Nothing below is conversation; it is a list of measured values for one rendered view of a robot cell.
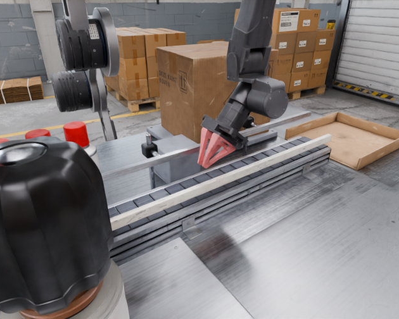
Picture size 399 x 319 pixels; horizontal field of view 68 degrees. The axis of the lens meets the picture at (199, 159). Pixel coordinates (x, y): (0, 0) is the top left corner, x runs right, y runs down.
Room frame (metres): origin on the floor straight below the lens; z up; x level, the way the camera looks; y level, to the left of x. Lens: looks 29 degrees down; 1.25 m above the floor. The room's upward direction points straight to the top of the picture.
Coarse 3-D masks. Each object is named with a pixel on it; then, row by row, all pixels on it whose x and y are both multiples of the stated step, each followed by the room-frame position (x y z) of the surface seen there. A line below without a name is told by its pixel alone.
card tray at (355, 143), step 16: (336, 112) 1.09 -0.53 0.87; (288, 128) 0.93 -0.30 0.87; (304, 128) 0.98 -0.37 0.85; (320, 128) 1.01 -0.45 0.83; (336, 128) 1.01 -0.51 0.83; (352, 128) 1.01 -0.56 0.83; (368, 128) 0.99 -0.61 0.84; (384, 128) 0.95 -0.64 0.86; (336, 144) 0.88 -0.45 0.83; (352, 144) 0.88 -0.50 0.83; (368, 144) 0.88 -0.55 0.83; (384, 144) 0.88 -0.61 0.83; (336, 160) 0.77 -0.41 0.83; (352, 160) 0.77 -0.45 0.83; (368, 160) 0.74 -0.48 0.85
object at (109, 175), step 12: (276, 120) 0.76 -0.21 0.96; (288, 120) 0.78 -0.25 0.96; (240, 132) 0.68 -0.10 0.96; (252, 132) 0.70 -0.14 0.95; (156, 156) 0.55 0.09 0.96; (168, 156) 0.55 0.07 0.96; (180, 156) 0.57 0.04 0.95; (120, 168) 0.50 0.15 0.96; (132, 168) 0.51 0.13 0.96; (144, 168) 0.52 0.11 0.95
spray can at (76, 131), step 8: (64, 128) 0.41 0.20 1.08; (72, 128) 0.41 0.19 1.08; (80, 128) 0.41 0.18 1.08; (72, 136) 0.41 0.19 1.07; (80, 136) 0.41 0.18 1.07; (80, 144) 0.41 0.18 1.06; (88, 144) 0.42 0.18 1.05; (88, 152) 0.41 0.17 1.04; (96, 152) 0.43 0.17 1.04; (96, 160) 0.42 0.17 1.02
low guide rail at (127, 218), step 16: (304, 144) 0.71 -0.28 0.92; (320, 144) 0.74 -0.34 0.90; (272, 160) 0.63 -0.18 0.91; (224, 176) 0.55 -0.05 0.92; (240, 176) 0.57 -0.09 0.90; (176, 192) 0.49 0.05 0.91; (192, 192) 0.49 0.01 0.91; (144, 208) 0.43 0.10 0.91; (160, 208) 0.45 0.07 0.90; (112, 224) 0.40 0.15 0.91
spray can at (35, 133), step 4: (40, 128) 0.41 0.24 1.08; (28, 132) 0.39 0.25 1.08; (32, 132) 0.39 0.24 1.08; (36, 132) 0.39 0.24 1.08; (40, 132) 0.39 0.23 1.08; (44, 132) 0.39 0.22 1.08; (48, 132) 0.39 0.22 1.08; (28, 136) 0.38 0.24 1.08; (32, 136) 0.38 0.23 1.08; (36, 136) 0.38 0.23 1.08
